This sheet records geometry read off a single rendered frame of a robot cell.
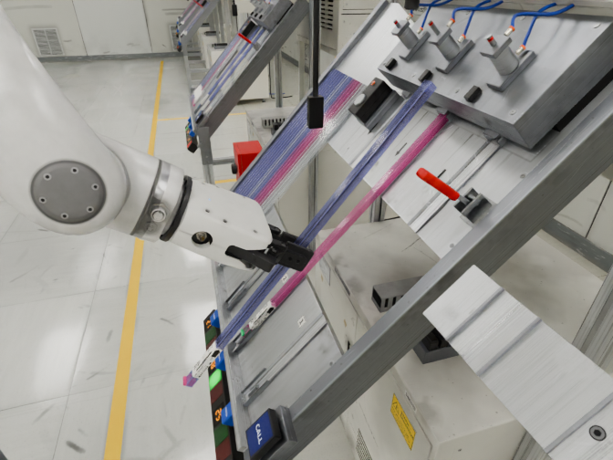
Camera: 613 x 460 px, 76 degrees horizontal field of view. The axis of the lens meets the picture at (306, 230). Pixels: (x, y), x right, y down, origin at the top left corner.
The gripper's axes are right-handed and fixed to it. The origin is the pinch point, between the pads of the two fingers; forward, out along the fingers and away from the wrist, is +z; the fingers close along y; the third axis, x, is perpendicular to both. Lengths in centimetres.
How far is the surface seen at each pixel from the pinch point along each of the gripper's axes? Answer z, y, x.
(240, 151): 15, 93, 15
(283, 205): 61, 135, 42
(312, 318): 10.6, 1.9, 10.3
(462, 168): 15.4, 0.9, -19.5
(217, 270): 6.2, 33.2, 26.8
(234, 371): 6.5, 5.2, 26.8
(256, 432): 4.2, -10.1, 20.7
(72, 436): 0, 54, 118
